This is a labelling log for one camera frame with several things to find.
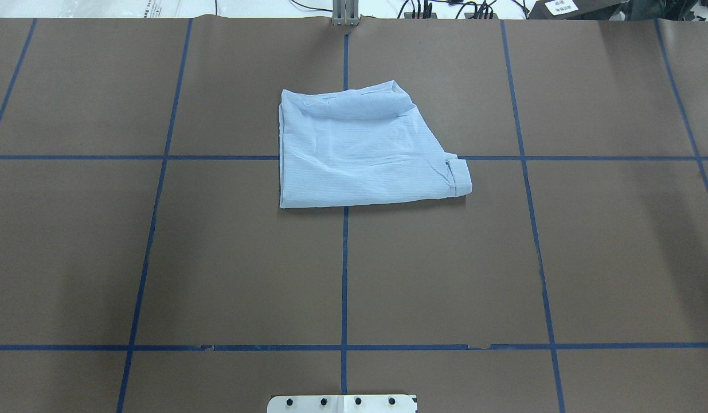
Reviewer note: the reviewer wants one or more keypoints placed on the light blue button-up shirt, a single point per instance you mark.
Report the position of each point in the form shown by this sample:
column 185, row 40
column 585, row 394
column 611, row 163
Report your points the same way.
column 366, row 146

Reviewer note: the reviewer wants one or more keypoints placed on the aluminium frame post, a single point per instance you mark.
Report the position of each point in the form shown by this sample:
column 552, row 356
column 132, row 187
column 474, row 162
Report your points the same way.
column 345, row 13

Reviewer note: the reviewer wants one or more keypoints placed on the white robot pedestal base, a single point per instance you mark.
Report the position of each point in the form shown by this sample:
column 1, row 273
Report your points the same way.
column 343, row 403

